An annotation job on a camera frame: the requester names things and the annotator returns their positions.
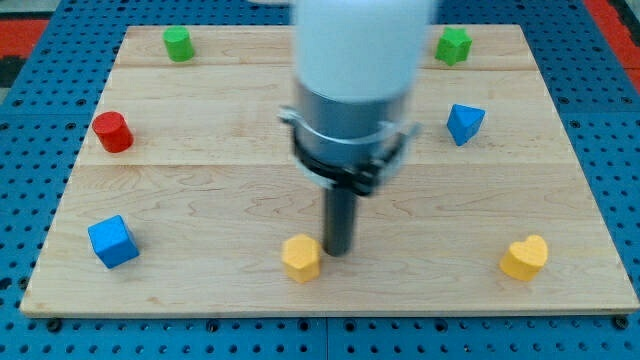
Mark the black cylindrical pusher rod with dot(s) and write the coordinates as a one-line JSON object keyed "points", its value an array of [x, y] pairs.
{"points": [[339, 219]]}

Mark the yellow hexagon block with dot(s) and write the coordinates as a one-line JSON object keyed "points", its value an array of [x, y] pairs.
{"points": [[301, 258]]}

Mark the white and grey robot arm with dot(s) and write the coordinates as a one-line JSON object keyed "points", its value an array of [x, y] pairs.
{"points": [[355, 63]]}

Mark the green star block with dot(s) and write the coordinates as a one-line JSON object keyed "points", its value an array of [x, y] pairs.
{"points": [[453, 46]]}

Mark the blue triangle block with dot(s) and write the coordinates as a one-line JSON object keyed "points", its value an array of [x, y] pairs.
{"points": [[464, 122]]}

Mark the light wooden board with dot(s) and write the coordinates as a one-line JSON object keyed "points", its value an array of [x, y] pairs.
{"points": [[210, 191]]}

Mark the yellow heart block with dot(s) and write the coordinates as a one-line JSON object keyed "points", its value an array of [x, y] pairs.
{"points": [[523, 260]]}

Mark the green cylinder block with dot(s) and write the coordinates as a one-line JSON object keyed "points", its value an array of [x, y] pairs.
{"points": [[178, 44]]}

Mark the blue cube block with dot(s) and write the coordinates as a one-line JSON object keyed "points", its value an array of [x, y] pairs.
{"points": [[113, 242]]}

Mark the red cylinder block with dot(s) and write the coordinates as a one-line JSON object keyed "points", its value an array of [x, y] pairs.
{"points": [[113, 132]]}

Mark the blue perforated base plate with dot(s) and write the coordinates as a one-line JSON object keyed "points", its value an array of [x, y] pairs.
{"points": [[45, 115]]}

